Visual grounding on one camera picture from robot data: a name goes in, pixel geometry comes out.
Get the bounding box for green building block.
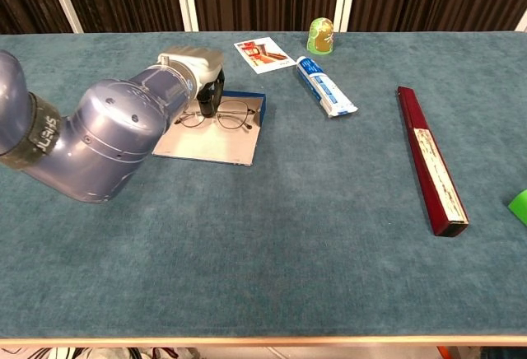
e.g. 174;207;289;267
507;189;527;227

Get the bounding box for white blue toothpaste tube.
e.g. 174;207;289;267
296;55;358;119

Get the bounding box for blue glasses case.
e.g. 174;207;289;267
152;90;267;166

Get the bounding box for teal table cloth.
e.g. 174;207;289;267
0;31;527;339

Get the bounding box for thin-framed eyeglasses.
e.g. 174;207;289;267
175;100;263;131

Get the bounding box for photo card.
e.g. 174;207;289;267
233;36;296;75

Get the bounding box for dark red long box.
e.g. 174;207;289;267
397;86;470;238

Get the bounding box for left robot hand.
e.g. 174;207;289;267
156;45;226;119

